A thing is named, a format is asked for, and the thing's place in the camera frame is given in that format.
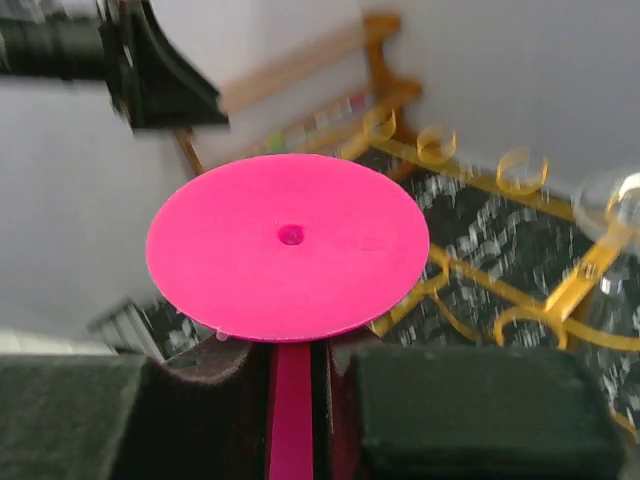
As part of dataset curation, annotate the orange wooden stepped shelf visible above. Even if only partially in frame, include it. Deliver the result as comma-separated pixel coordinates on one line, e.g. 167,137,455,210
174,10,422,174

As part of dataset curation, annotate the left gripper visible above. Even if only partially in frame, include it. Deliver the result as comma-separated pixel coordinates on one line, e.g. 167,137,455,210
97,1,229,130

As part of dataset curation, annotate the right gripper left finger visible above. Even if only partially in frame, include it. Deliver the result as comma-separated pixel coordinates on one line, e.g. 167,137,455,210
1,332,271,479

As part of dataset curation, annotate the gold metal wine glass rack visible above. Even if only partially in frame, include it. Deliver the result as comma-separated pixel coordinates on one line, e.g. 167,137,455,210
349,125,639,433

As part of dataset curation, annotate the clear large wine glass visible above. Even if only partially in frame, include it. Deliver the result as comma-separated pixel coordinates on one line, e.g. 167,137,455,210
572,172,640,351

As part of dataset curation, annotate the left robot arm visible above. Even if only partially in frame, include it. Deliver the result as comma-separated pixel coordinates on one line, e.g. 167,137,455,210
1,1,229,130

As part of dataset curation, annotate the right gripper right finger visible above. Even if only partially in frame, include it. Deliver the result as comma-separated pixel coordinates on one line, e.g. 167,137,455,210
329,341,625,479

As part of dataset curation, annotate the pink plastic wine glass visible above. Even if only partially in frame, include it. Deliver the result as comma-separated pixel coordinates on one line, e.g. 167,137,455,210
146,154,430,479

